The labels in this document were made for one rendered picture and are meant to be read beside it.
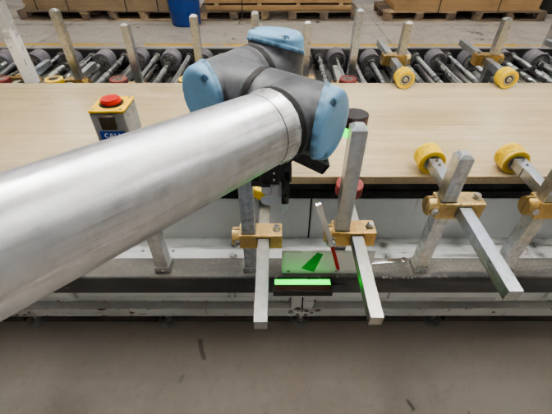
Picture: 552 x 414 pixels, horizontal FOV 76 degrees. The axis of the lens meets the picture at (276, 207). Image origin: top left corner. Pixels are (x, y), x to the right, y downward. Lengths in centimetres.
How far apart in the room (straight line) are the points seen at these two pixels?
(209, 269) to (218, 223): 21
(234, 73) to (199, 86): 5
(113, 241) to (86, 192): 4
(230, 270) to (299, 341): 76
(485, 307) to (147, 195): 172
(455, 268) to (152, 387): 127
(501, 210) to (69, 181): 130
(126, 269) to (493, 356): 158
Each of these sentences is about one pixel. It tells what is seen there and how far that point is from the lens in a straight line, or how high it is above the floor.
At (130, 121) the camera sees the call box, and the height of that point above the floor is 119.
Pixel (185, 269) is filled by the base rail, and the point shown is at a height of 70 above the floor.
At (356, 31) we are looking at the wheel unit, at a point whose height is 107.
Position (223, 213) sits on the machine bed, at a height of 73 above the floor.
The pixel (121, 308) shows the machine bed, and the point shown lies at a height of 16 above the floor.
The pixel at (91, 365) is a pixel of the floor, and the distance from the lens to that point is 186.
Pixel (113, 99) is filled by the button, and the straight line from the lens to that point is 80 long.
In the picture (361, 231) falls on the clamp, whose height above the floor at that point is 87.
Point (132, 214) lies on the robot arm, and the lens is 27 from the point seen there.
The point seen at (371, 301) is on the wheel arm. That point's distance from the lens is 83.
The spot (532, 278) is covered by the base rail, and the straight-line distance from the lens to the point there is 129.
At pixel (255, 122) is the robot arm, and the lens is 35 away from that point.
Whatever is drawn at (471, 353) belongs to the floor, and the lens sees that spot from 192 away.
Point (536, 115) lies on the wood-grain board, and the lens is 173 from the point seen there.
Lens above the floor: 153
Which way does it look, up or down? 41 degrees down
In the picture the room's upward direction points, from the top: straight up
